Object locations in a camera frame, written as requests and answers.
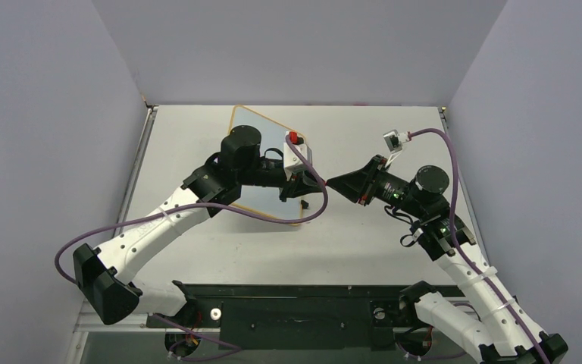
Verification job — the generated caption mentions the yellow-framed whiteboard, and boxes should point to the yellow-framed whiteboard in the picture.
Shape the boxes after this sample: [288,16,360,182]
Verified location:
[229,105,304,220]

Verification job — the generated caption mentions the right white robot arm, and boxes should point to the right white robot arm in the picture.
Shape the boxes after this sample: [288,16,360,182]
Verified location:
[327,155,568,363]

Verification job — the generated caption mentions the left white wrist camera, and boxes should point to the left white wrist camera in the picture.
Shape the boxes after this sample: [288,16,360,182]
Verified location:
[283,131,312,178]

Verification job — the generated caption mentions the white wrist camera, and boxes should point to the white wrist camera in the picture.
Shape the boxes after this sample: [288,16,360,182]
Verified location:
[283,131,312,178]
[383,130,411,167]

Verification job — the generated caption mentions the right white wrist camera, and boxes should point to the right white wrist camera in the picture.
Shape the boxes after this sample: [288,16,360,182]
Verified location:
[383,130,411,167]

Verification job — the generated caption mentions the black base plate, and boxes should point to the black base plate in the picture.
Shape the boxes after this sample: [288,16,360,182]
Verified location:
[120,284,473,352]

